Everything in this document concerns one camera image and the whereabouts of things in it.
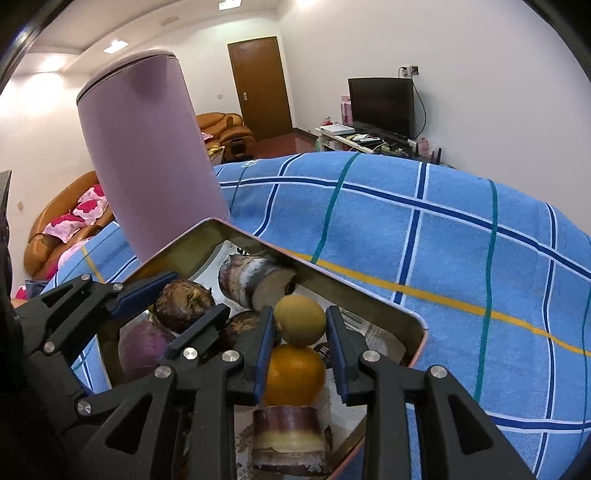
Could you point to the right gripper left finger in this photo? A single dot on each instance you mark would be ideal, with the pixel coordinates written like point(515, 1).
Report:
point(177, 419)

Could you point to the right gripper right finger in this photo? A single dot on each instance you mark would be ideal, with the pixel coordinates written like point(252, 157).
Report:
point(457, 439)

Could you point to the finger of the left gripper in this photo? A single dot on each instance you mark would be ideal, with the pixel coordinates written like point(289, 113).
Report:
point(65, 319)
point(199, 342)

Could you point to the shrivelled dark passion fruit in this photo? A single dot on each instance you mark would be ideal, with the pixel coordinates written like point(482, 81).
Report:
point(182, 303)

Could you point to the round orange fruit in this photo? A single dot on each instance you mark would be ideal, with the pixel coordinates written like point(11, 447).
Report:
point(296, 376)

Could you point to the small brown-green longan fruit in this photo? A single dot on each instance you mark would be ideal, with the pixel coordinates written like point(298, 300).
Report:
point(301, 321)

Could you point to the dark purple passion fruit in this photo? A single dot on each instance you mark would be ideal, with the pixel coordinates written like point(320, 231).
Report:
point(240, 323)

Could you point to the purple round vegetable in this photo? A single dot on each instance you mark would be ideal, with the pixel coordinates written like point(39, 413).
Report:
point(141, 345)

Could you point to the orange leather sofa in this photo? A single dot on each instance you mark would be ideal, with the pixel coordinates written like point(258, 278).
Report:
point(43, 252)

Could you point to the rectangular metal tin tray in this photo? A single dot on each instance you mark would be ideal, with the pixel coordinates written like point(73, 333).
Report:
point(392, 331)

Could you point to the pink floral cushion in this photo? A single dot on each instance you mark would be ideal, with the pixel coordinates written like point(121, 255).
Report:
point(90, 207)

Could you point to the blue plaid tablecloth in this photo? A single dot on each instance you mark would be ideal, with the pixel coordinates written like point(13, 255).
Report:
point(502, 279)

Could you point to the orange leather armchair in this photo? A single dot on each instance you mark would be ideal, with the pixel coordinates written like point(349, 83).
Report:
point(226, 138)

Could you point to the white tv stand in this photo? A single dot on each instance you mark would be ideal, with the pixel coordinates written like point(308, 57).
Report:
point(338, 137)

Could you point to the brown wooden door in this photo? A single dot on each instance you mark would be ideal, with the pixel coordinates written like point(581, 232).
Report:
point(261, 86)

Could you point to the black television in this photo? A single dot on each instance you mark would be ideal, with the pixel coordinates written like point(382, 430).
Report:
point(383, 104)

